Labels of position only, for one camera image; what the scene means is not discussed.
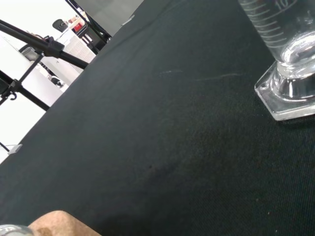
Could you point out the white perforated box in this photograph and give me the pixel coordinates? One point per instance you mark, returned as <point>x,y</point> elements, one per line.
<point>78,46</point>

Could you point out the grey cloth clip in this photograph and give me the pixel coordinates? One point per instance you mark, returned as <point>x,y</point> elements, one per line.
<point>15,149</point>
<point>128,20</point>

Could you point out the black tripod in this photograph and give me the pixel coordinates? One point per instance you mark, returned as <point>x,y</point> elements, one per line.
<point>53,46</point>

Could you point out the black chair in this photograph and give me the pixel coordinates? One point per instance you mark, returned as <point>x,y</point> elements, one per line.
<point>59,24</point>

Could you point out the black cloth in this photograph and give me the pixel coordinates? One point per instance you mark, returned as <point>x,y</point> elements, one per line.
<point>160,123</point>

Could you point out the clear round-bottom flask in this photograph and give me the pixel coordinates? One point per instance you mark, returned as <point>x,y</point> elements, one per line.
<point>14,230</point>

